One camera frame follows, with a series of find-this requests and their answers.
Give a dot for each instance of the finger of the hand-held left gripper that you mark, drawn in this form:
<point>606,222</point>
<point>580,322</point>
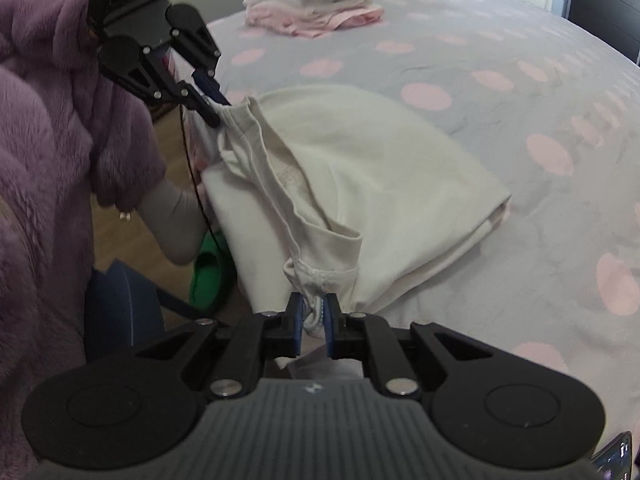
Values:
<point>192,102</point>
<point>209,89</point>

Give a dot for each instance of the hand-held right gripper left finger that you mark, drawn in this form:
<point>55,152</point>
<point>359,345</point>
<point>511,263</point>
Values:
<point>298,320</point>

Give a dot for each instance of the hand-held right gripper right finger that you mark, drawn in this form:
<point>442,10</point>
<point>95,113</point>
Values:
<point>330,322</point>

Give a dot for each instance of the white t-shirt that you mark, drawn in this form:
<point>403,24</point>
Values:
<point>375,170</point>

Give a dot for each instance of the person's left forearm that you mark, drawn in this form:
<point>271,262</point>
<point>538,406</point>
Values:
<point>45,25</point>

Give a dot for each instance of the green slipper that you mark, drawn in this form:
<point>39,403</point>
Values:
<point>205,280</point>

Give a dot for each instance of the person's left socked foot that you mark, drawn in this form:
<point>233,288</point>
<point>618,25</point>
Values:
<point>175,220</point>

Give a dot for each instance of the blue chair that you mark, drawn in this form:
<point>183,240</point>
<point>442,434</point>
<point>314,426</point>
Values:
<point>120,305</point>

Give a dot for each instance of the purple fleece robe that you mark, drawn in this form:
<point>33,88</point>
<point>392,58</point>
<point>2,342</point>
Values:
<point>45,260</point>

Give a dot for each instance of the grey pink-dotted bed sheet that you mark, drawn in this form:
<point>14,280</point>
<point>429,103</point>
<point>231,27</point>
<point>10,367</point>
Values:
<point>500,110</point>

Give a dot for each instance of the black smartphone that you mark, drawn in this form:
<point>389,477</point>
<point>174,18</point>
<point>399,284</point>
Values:
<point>615,457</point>

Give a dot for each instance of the black sliding wardrobe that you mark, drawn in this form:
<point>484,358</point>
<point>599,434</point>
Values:
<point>610,0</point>

